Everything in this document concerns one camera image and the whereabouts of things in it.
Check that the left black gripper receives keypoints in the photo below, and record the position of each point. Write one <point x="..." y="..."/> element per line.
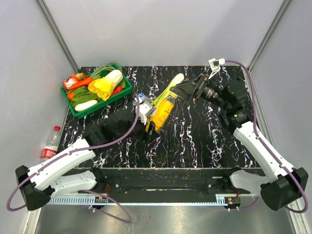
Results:
<point x="151" y="132"/>

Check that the toy green onion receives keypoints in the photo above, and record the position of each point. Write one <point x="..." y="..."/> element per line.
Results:
<point x="167" y="92"/>

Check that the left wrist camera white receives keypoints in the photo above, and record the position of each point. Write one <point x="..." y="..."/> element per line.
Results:
<point x="146" y="110"/>

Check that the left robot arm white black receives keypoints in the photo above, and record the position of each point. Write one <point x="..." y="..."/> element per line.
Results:
<point x="40" y="183"/>

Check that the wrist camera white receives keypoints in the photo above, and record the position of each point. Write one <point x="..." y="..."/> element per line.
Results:
<point x="215" y="66"/>
<point x="146" y="110"/>

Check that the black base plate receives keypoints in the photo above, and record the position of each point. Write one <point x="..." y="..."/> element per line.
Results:
<point x="207" y="181"/>

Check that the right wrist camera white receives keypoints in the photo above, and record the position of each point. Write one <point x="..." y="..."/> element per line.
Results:
<point x="215" y="66"/>

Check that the water bottle red cap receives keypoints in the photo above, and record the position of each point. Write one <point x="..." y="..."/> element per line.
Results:
<point x="51" y="146"/>

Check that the orange juice bottle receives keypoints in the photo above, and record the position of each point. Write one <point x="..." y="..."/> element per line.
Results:
<point x="163" y="111"/>

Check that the clear bottle blue cap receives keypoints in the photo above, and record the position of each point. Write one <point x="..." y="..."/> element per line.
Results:
<point x="143" y="99"/>

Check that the red snack packet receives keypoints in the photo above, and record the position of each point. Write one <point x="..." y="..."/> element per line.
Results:
<point x="73" y="79"/>

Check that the green beans bundle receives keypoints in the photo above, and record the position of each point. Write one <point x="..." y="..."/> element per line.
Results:
<point x="104" y="70"/>

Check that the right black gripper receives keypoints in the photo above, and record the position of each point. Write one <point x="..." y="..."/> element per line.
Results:
<point x="185" y="90"/>

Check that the white toy radish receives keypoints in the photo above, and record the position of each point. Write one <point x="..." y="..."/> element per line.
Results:
<point x="83" y="106"/>

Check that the long orange carrot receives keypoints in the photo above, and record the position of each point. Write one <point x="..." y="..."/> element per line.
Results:
<point x="84" y="82"/>

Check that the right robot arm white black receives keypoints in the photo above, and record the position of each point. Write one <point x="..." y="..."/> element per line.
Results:
<point x="282" y="183"/>

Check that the small orange carrot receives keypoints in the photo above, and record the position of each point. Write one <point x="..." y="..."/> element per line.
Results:
<point x="117" y="90"/>

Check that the black marble mat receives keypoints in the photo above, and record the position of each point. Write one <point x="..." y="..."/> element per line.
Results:
<point x="192" y="136"/>

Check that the orange tomato piece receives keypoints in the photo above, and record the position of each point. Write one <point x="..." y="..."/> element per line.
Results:
<point x="70" y="96"/>

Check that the green leafy vegetable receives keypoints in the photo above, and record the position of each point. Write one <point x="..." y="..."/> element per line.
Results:
<point x="82" y="95"/>

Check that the toy napa cabbage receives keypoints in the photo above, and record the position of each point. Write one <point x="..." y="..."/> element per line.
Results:
<point x="105" y="86"/>

